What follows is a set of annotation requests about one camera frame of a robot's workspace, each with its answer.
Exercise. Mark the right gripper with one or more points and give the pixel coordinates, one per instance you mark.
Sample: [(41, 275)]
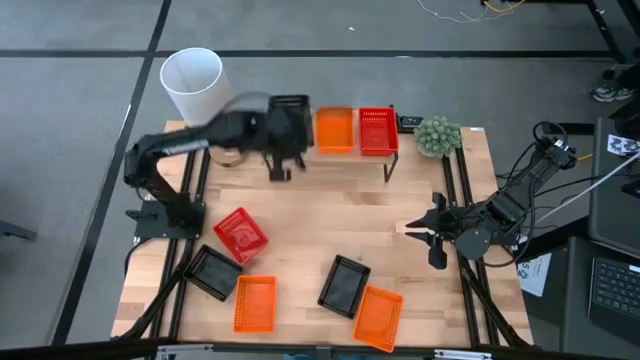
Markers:
[(450, 222)]

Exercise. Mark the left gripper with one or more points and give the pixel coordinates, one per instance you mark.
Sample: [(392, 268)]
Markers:
[(252, 131)]

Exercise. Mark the orange slotted plastic basket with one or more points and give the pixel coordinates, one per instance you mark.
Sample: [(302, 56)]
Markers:
[(335, 132), (255, 305), (378, 319)]

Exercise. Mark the red slotted plastic basket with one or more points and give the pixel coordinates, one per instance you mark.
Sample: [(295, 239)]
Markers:
[(378, 135), (240, 236)]

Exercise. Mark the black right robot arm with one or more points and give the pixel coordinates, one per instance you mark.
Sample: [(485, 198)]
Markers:
[(522, 187)]

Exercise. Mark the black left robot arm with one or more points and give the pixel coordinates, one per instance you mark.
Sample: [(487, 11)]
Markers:
[(152, 182)]

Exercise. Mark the white shade table lamp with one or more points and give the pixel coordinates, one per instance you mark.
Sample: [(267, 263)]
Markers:
[(192, 85)]

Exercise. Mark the green potted succulent plant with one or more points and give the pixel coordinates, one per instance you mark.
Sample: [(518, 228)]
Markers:
[(437, 136)]

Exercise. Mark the small black box device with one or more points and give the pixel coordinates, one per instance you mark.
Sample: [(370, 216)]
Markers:
[(411, 122)]

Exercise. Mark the small white sticker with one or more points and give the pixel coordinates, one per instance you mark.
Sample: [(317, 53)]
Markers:
[(476, 129)]

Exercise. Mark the white paper label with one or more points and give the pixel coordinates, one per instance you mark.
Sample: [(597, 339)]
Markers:
[(535, 277)]

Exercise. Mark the black side table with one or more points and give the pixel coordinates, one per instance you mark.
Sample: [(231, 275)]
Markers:
[(575, 310)]

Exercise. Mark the short black bar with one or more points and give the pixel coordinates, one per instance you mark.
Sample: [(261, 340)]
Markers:
[(580, 128)]

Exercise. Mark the dark grey desk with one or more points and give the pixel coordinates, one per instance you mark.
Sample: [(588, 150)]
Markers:
[(612, 200)]

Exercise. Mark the black laptop keyboard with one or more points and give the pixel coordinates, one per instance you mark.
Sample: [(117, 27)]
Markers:
[(617, 287)]

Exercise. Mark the printed paper sheet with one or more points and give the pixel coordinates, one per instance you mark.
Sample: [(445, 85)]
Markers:
[(622, 145)]

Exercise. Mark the person's shoe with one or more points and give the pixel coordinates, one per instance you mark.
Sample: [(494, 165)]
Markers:
[(607, 93)]

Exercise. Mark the black office chair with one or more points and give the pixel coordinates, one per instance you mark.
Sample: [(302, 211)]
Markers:
[(630, 117)]

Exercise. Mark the person's leg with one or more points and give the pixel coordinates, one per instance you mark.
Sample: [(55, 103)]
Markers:
[(631, 77)]

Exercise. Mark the black chair foot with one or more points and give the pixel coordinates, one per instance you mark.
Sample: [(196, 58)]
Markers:
[(15, 231)]

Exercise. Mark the black aluminium rail frame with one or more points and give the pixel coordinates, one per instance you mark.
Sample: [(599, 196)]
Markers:
[(448, 175), (204, 175)]

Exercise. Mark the wooden shelf black metal frame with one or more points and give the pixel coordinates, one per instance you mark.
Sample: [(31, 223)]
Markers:
[(360, 159)]

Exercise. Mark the silver metal bracket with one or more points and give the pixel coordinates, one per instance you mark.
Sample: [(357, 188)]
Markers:
[(462, 356), (185, 352)]

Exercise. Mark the black desk leg frame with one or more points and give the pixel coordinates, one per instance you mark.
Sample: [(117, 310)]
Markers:
[(607, 32)]

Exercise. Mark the long black frame bar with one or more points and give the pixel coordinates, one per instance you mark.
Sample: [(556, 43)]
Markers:
[(100, 350)]

